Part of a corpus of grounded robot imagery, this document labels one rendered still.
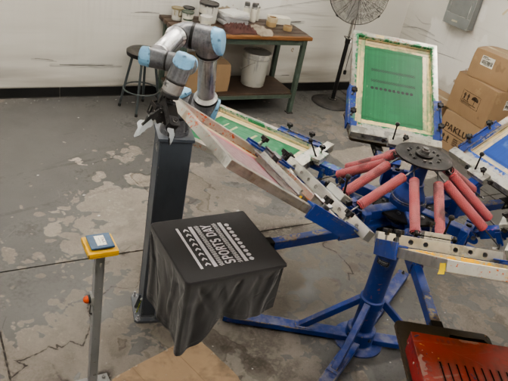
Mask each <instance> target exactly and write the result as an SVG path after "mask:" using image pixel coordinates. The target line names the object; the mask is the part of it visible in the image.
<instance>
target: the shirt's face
mask: <svg viewBox="0 0 508 381"><path fill-rule="evenodd" d="M225 221H227V222H228V224H229V225H230V226H231V227H232V229H233V230H234V231H235V233H236V234H237V236H238V237H239V238H240V239H241V240H242V242H243V243H244V244H245V246H246V247H247V249H248V250H249V251H250V252H251V253H252V255H253V256H254V257H255V259H253V260H249V261H245V262H237V263H233V264H228V265H220V266H216V267H211V268H204V269H200V268H199V267H198V265H197V263H196V262H195V261H194V259H193V257H192V256H191V254H190V253H189V251H188V250H187V248H186V246H185V245H184V244H183V242H182V240H181V238H180V237H179V236H178V234H177V233H176V231H175V229H178V228H188V227H193V226H199V225H208V224H214V223H219V222H225ZM153 226H154V228H155V229H156V232H157V233H158V235H159V236H160V238H161V240H162V241H163V243H164V244H165V246H166V248H167V250H168V251H169V253H170V255H171V256H172V258H173V259H174V261H175V263H176V265H177V266H178V268H179V270H180V271H181V273H182V274H183V276H184V278H185V280H186V281H187V282H188V283H192V282H196V281H200V280H207V279H212V278H216V277H223V276H227V275H232V274H239V273H243V272H247V271H254V270H259V269H263V268H270V267H274V266H278V265H285V264H286V262H285V261H284V260H283V259H282V257H281V256H280V255H279V254H278V252H277V251H276V250H275V248H274V247H273V246H272V245H271V244H270V243H269V242H268V240H267V239H266V238H265V236H264V235H263V234H262V233H261V231H260V230H259V229H258V228H257V227H256V226H255V225H254V223H253V222H252V221H251V220H250V218H249V217H248V216H247V214H246V213H245V212H244V211H239V212H229V213H223V214H217V215H207V216H201V217H195V218H184V219H179V220H173V221H162V222H157V223H153Z"/></svg>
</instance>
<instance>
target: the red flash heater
mask: <svg viewBox="0 0 508 381"><path fill-rule="evenodd" d="M405 353H406V356H407V362H408V365H409V368H410V374H411V377H412V380H413V381H508V347H505V346H500V345H492V344H486V343H481V342H473V341H468V340H463V339H454V338H449V337H444V336H435V335H430V334H425V333H417V332H410V334H409V337H408V338H407V346H406V348H405Z"/></svg>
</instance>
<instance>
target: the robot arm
mask: <svg viewBox="0 0 508 381"><path fill-rule="evenodd" d="M225 44H226V34H225V31H224V30H223V29H221V28H218V27H217V26H209V25H205V24H201V23H195V22H191V21H185V22H180V23H176V24H174V25H172V26H170V27H169V28H168V29H167V30H166V32H165V35H164V36H163V37H162V38H161V39H160V40H159V41H158V42H156V43H155V44H154V45H153V46H152V47H149V46H142V47H141V48H140V50H139V53H138V63H139V64H140V65H142V66H145V67H150V68H154V69H158V70H164V71H168V73H167V76H166V79H165V81H164V82H163V86H162V87H161V89H160V91H161V92H160V93H161V94H160V97H159V99H158V101H157V100H155V101H153V100H151V102H150V105H152V107H151V108H150V106H149V107H148V109H147V113H148V115H147V117H146V118H145V120H142V119H140V120H139V121H138V122H137V125H138V129H137V130H136V132H135V135H134V137H135V138H136V137H138V136H140V135H141V133H142V132H145V130H146V129H147V128H150V127H151V126H153V121H154V120H156V123H157V124H158V123H161V124H160V132H161V133H162V134H163V135H165V136H168V137H169V139H168V142H169V145H171V143H172V141H173V138H185V137H187V136H188V135H189V133H190V127H189V125H188V124H187V123H186V122H185V121H184V120H183V119H182V117H181V116H180V115H179V114H178V111H177V107H176V103H175V101H177V100H178V99H179V98H180V99H182V100H183V101H185V102H187V103H188V104H190V105H191V106H193V107H195V108H196V109H198V110H199V111H200V112H202V113H204V114H206V115H207V116H208V117H210V118H211V119H214V120H215V118H216V116H217V113H218V109H219V106H220V103H221V100H220V99H219V98H218V95H217V94H216V93H215V81H216V70H217V60H218V59H219V58H220V57H221V56H222V55H223V54H224V52H225V46H226V45H225ZM177 48H189V49H192V50H195V54H196V56H197V57H198V61H197V59H196V58H195V57H194V56H193V55H191V54H188V53H186V52H183V51H177V52H176V53H175V51H176V50H177ZM197 67H198V77H197V91H196V92H195V93H191V92H192V91H191V89H190V88H187V87H185V84H186V82H187V79H188V77H189V75H192V74H193V73H195V71H196V70H197ZM173 100H175V101H173ZM155 102H156V103H155ZM149 109H150V111H149Z"/></svg>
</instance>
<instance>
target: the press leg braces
mask: <svg viewBox="0 0 508 381"><path fill-rule="evenodd" d="M360 301H361V297H360V294H358V295H356V296H353V297H351V298H350V299H347V300H345V301H343V302H340V303H338V304H336V305H333V306H331V307H329V308H326V309H324V310H323V311H319V312H318V313H316V314H313V315H311V316H309V317H306V318H304V319H302V320H298V319H295V327H297V328H302V329H307V330H313V325H312V324H315V323H317V322H319V321H322V320H324V319H326V318H329V317H331V316H333V315H335V314H338V313H340V312H342V311H344V310H346V309H349V308H351V307H353V306H356V305H358V304H359V303H360ZM383 309H384V311H385V312H386V313H387V314H388V316H389V317H390V318H391V319H392V320H393V321H394V322H396V321H403V320H402V319H401V317H400V316H399V315H398V314H397V312H396V311H395V310H394V308H393V307H392V306H391V305H390V304H389V303H388V302H387V301H386V299H385V303H384V305H383ZM383 309H382V310H381V312H382V311H383ZM369 310H370V305H368V304H366V303H364V305H363V307H362V309H361V311H360V313H359V315H358V317H357V319H356V321H355V323H354V325H353V327H352V329H351V330H350V332H349V334H348V336H347V338H346V340H345V342H344V343H343V345H342V348H341V349H340V351H339V353H338V355H337V356H336V358H334V359H333V360H332V362H331V363H330V365H329V366H328V367H327V370H329V371H330V372H332V373H334V374H336V375H338V374H339V372H340V370H341V369H342V368H343V367H344V365H345V363H343V361H344V359H345V356H346V355H347V354H348V351H349V349H350V348H351V346H352V343H353V342H354V341H355V338H356V336H357V335H358V332H359V330H360V328H361V326H362V324H363V322H364V320H365V318H366V316H367V314H368V312H369Z"/></svg>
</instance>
